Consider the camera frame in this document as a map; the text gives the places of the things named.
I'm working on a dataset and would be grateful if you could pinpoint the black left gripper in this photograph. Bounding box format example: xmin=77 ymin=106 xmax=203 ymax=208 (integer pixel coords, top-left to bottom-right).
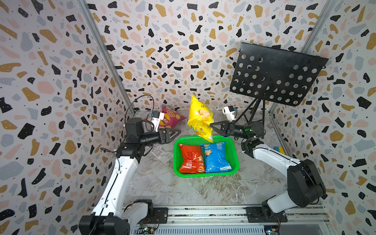
xmin=139 ymin=128 xmax=181 ymax=148

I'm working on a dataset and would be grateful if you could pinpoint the magenta potato chips bag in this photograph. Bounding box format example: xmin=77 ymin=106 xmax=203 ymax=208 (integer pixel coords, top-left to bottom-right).
xmin=158 ymin=105 xmax=186 ymax=129

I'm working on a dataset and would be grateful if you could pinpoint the yellow potato chips bag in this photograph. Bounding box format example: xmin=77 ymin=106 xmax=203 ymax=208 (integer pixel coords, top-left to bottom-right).
xmin=188 ymin=95 xmax=213 ymax=143

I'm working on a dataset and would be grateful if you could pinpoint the blue potato chips bag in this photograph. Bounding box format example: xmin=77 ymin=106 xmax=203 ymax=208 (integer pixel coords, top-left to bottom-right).
xmin=201 ymin=142 xmax=232 ymax=173

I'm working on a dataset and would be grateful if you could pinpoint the red potato chips bag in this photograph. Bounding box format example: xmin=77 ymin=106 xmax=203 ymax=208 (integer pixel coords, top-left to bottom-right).
xmin=178 ymin=144 xmax=206 ymax=174

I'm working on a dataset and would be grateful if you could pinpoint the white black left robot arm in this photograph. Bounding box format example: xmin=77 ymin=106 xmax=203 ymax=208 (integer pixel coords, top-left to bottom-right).
xmin=78 ymin=117 xmax=181 ymax=235

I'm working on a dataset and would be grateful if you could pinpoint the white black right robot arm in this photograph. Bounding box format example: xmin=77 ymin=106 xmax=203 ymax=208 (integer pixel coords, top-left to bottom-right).
xmin=210 ymin=120 xmax=326 ymax=220

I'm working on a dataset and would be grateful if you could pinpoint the green plastic mesh basket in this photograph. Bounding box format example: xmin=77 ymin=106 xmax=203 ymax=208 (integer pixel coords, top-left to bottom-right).
xmin=173 ymin=135 xmax=240 ymax=178

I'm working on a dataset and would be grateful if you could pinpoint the blue yellow sponge block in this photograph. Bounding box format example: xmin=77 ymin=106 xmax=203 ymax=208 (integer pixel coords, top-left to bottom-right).
xmin=273 ymin=146 xmax=286 ymax=155

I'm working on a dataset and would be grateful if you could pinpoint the black perforated music stand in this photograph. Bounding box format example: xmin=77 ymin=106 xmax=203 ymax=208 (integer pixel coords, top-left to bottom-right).
xmin=230 ymin=43 xmax=328 ymax=107

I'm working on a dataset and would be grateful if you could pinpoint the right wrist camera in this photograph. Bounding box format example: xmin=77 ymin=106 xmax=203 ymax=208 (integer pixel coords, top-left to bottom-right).
xmin=222 ymin=105 xmax=237 ymax=122

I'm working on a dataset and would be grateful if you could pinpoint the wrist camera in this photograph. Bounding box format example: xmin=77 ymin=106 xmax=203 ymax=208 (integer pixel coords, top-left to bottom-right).
xmin=147 ymin=111 xmax=165 ymax=132
xmin=222 ymin=105 xmax=237 ymax=122

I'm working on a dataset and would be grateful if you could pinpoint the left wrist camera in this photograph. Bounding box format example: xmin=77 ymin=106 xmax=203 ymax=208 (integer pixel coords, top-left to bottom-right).
xmin=147 ymin=111 xmax=165 ymax=132

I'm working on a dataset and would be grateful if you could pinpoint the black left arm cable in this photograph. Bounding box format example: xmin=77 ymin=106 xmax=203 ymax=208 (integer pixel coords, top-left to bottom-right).
xmin=124 ymin=93 xmax=155 ymax=124

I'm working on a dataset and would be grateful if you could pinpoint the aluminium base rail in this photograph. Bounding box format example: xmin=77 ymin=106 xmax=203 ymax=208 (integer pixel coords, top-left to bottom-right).
xmin=129 ymin=205 xmax=335 ymax=235

